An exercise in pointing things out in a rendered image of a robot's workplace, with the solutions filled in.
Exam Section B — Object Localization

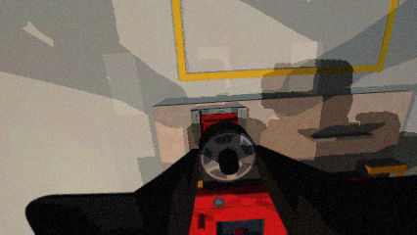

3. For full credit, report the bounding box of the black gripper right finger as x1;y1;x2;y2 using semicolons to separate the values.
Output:
256;145;417;235

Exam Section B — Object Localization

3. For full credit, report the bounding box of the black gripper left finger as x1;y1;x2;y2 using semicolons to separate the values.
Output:
24;149;199;235

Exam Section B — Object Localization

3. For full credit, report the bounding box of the black tyre with grey spoked rim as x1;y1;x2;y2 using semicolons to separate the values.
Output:
198;121;257;183

